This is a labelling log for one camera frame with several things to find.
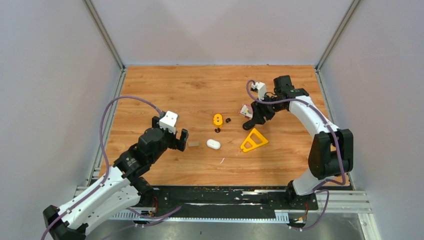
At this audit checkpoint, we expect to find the yellow traffic light block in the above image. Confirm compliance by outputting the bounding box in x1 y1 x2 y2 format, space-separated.
213 113 223 128

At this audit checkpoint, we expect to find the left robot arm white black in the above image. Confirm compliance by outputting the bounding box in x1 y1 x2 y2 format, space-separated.
43 111 189 240

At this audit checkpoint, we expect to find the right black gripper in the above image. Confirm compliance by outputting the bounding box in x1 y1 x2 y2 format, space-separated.
251 93 285 125

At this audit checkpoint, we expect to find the pink picture card block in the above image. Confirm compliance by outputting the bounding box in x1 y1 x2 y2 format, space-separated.
239 104 253 120

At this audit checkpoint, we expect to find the white slotted cable duct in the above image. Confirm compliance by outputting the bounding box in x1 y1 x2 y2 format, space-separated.
81 208 290 224

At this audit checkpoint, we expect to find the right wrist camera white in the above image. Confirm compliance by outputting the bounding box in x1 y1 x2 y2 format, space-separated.
250 81 268 101

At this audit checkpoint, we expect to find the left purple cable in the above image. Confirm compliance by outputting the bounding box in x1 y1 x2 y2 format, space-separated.
40 95 182 240

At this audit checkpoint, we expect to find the yellow triangular toy frame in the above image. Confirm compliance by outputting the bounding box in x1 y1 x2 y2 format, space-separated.
240 128 269 153

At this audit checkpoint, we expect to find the white earbud charging case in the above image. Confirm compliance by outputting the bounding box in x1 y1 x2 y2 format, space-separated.
206 139 221 150

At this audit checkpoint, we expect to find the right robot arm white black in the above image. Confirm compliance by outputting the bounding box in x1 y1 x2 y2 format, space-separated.
242 75 354 209

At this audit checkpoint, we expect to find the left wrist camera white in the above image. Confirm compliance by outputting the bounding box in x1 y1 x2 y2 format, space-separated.
158 111 179 135

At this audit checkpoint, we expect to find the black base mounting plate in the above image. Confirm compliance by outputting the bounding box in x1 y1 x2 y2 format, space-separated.
133 185 318 220

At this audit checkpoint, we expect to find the small wooden block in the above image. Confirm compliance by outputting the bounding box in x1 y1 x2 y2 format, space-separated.
187 141 200 147

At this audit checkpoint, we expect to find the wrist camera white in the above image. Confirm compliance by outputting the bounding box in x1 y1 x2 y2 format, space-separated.
250 81 268 101
158 111 179 135

